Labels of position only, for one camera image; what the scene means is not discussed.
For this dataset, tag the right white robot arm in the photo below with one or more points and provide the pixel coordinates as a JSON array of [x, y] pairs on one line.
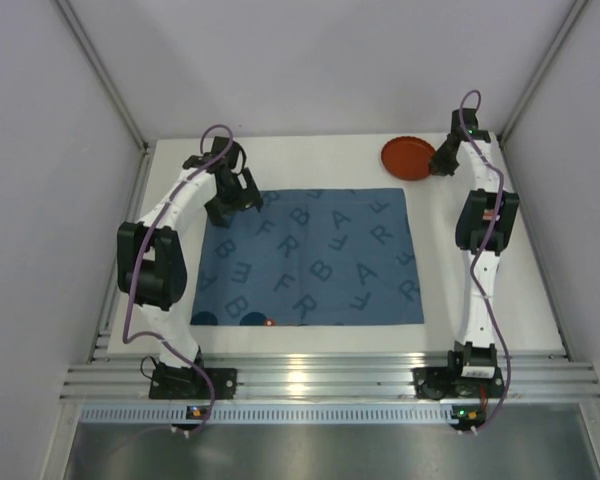
[[482, 233]]

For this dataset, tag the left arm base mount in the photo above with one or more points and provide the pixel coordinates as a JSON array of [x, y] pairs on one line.
[[171, 383]]

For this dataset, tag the blue letter-print placemat cloth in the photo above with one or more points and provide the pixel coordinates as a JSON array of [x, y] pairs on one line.
[[328, 257]]

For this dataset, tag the perforated cable tray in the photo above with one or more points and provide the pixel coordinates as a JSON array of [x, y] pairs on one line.
[[279, 414]]

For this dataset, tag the red round plate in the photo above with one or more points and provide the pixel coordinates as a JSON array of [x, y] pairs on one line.
[[407, 158]]

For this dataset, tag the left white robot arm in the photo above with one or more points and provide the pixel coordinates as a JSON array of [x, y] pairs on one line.
[[151, 268]]

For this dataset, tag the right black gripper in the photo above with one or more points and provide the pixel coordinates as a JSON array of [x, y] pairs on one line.
[[440, 163]]

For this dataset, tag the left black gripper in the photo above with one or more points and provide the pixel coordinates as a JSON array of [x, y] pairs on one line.
[[235, 201]]

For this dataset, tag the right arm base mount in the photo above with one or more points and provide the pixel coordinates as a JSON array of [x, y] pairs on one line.
[[439, 383]]

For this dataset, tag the aluminium mounting rail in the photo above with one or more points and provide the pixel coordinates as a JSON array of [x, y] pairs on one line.
[[536, 377]]

